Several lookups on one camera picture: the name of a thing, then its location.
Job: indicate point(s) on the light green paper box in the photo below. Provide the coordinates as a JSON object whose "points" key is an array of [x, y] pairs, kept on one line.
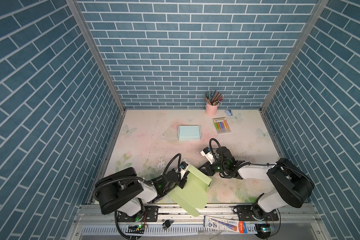
{"points": [[193, 197]]}

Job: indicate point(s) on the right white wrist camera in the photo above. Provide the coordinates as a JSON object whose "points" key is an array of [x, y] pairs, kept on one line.
{"points": [[207, 153]]}

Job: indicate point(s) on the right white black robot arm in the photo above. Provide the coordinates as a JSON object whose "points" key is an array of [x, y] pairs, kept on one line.
{"points": [[291, 187]]}

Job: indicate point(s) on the white red blue package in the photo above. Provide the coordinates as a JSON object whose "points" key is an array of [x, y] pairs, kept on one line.
{"points": [[220, 224]]}

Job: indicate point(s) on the pack of coloured markers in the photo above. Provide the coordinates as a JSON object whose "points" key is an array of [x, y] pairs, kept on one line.
{"points": [[221, 126]]}

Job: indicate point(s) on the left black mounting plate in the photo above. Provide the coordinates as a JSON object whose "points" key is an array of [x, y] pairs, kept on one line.
{"points": [[146, 214]]}

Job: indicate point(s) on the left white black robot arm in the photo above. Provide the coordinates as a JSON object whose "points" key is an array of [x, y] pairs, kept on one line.
{"points": [[126, 193]]}

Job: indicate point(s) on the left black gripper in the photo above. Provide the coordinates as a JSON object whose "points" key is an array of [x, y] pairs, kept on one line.
{"points": [[173, 171]]}

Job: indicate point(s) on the pink pencil cup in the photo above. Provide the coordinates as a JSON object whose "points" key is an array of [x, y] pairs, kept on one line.
{"points": [[211, 110]]}

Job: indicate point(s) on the coloured pencils bundle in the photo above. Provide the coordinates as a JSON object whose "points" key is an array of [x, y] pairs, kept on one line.
{"points": [[213, 98]]}

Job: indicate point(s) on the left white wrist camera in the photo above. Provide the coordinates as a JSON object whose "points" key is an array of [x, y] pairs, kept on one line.
{"points": [[183, 168]]}

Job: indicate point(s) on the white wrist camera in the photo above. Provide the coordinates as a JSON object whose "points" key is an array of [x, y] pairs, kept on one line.
{"points": [[183, 168], [207, 153]]}

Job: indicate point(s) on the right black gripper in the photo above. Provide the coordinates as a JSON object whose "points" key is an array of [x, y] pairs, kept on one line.
{"points": [[207, 169]]}

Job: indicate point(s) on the light blue paper box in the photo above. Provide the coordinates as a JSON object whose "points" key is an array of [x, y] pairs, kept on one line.
{"points": [[189, 133]]}

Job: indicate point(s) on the right green lit device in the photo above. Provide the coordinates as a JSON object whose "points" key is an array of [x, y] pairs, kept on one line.
{"points": [[264, 231]]}

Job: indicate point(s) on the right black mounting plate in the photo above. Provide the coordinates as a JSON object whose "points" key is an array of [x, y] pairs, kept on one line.
{"points": [[254, 213]]}

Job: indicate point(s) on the black mounting plate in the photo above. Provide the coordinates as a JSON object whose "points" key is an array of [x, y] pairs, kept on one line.
{"points": [[146, 214], [254, 213]]}

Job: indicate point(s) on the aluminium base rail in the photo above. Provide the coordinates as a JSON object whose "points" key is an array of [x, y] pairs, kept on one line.
{"points": [[170, 220]]}

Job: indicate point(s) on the small black knob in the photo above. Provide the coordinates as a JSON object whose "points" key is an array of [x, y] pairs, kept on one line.
{"points": [[167, 224]]}

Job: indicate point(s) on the left green circuit board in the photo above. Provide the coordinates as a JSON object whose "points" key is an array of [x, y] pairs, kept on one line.
{"points": [[135, 229]]}

